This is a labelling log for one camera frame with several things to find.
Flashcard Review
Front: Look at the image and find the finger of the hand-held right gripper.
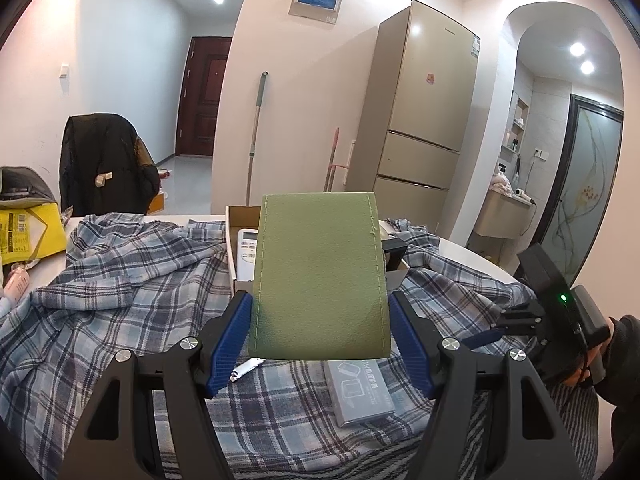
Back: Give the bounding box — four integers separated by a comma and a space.
497, 300, 546, 333
460, 327, 543, 356

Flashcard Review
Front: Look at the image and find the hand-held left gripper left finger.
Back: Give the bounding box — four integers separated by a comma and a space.
60, 290, 256, 480

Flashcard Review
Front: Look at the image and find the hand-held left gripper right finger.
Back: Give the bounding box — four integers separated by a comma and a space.
387, 290, 586, 480

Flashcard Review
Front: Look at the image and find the small grey box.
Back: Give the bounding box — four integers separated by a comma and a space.
322, 357, 397, 428

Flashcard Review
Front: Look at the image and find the white remote control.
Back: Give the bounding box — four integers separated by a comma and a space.
236, 228, 261, 282

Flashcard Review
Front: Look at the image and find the black plastic block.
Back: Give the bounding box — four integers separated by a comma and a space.
381, 237, 408, 273

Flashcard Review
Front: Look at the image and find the cardboard box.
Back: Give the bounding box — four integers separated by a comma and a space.
224, 204, 266, 306

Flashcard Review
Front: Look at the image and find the green leather case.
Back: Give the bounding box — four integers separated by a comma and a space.
248, 191, 392, 361

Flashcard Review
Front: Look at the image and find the person's right forearm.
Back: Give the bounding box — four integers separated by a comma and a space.
595, 315, 640, 461

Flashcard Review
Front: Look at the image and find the person's right hand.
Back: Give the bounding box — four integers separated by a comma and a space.
565, 345, 608, 390

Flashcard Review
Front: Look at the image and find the small white tube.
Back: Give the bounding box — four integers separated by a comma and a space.
229, 357, 265, 382

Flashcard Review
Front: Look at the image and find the beige sink cabinet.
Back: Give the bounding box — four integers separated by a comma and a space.
472, 190, 536, 266

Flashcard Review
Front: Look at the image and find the blue plaid shirt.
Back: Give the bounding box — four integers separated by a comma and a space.
0, 212, 601, 480

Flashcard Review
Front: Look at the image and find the frosted glass door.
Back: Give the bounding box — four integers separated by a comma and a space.
537, 94, 626, 286

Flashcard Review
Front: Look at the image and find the crumpled cloth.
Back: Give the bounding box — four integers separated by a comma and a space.
490, 170, 516, 197

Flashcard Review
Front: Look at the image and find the yellow bag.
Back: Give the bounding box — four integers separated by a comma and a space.
0, 203, 68, 263

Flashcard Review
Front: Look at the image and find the pink bottle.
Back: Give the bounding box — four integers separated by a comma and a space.
2, 265, 32, 306

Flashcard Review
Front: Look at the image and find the beige refrigerator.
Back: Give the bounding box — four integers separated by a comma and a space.
346, 0, 482, 233

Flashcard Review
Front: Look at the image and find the black jacket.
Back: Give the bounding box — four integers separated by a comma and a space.
59, 113, 162, 217

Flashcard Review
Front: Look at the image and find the dark brown door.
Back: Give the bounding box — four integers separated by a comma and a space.
175, 36, 233, 160

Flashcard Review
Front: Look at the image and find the grey bag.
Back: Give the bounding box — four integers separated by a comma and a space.
0, 166, 55, 210

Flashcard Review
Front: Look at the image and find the wall niche shelf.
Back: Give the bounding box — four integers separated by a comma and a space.
502, 91, 530, 153

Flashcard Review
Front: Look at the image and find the mop with green handle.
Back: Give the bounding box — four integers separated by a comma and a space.
243, 71, 271, 208

